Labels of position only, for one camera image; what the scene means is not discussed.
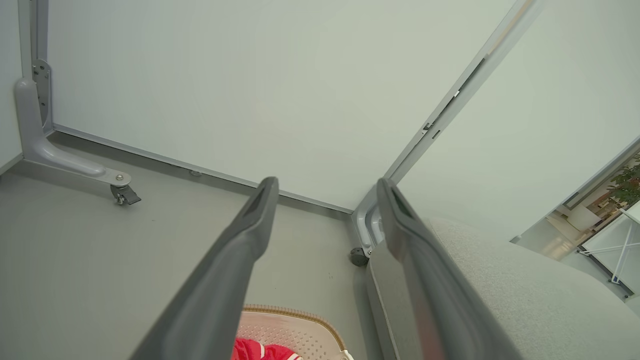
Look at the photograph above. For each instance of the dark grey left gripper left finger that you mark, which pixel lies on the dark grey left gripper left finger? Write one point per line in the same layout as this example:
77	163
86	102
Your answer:
220	280

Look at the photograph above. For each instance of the white folding table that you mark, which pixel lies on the white folding table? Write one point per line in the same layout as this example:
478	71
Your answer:
617	235

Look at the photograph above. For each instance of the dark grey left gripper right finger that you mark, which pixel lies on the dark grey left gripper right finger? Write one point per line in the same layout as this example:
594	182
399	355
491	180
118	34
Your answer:
435	300

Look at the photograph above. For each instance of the cream perforated laundry basket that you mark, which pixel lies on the cream perforated laundry basket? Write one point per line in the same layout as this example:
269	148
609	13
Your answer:
300	335

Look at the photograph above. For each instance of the green potted plant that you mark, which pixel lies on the green potted plant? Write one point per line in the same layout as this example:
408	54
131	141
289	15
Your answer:
627	182

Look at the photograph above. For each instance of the red jersey with white trim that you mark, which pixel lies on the red jersey with white trim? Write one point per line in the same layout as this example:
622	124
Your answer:
250	351

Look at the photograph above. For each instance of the grey partition foot with caster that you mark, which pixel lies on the grey partition foot with caster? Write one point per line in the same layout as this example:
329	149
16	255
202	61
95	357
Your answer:
35	140
361	225

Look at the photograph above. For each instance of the aluminium partition post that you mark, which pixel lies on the aluminium partition post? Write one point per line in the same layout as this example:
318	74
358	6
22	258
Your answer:
465	85
30	30

